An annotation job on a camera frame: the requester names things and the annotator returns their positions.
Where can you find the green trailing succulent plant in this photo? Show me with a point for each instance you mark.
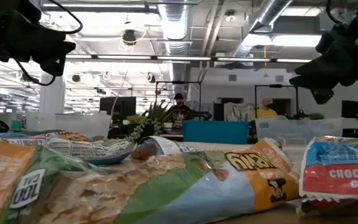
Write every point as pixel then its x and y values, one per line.
pixel 157 113

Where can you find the black ceiling camera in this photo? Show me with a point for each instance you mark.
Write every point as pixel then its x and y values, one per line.
pixel 129 37

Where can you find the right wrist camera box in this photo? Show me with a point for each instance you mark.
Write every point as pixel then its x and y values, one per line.
pixel 324 43

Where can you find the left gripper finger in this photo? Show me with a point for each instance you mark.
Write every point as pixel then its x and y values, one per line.
pixel 54 48
pixel 54 67

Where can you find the long ceiling light strip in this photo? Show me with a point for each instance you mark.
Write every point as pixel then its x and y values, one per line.
pixel 182 58

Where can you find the teal box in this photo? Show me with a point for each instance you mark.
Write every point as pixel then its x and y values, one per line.
pixel 16 125

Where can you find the blue plastic bin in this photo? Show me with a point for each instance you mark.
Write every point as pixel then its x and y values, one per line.
pixel 216 132

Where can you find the orange green Chewy granola bar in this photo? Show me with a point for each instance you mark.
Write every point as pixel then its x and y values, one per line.
pixel 166 193

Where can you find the black plant pot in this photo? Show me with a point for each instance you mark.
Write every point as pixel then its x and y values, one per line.
pixel 145 130

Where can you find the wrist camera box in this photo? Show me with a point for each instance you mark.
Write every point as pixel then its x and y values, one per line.
pixel 30 14
pixel 324 43

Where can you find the granola bar with nutrition label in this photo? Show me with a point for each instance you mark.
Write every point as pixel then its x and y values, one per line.
pixel 73 149

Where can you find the yellow-green leafy plant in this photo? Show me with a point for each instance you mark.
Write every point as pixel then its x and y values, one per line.
pixel 135 119

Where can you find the person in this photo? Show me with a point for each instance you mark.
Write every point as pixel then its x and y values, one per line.
pixel 266 112
pixel 179 112

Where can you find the white column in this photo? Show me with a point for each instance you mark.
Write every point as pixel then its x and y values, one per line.
pixel 51 93

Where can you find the clear plastic bin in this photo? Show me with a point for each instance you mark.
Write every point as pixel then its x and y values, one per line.
pixel 300 132
pixel 70 124

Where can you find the small green plant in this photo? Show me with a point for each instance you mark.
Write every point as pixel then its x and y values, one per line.
pixel 316 116

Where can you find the silver ribbed air duct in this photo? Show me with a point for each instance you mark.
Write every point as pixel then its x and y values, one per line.
pixel 175 28
pixel 269 12

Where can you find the granola bar with white seam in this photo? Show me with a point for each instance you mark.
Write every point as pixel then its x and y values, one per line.
pixel 163 144

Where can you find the small black square box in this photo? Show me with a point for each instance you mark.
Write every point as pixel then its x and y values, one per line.
pixel 350 109

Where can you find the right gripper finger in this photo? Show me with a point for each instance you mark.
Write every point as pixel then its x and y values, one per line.
pixel 331 67
pixel 320 91

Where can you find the white draped cloth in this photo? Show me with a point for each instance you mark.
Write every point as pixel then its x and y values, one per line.
pixel 238 112

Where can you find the chocolate chip granola bar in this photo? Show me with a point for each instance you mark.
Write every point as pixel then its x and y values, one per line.
pixel 337 174

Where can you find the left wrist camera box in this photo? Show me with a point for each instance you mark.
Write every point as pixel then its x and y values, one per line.
pixel 30 14

